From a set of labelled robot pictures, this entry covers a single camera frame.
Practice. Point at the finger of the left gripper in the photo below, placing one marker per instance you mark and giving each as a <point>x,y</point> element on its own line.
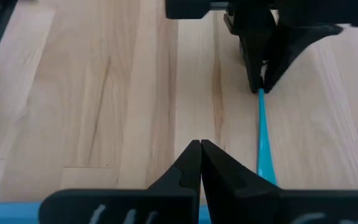
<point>253,46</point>
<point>291,43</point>

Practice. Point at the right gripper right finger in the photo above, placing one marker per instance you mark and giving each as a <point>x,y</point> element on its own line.
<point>259,207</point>

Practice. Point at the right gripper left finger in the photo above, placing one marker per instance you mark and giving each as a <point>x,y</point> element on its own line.
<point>135,207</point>

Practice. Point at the blue plastic tray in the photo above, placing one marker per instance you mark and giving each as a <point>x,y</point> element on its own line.
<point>8,214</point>

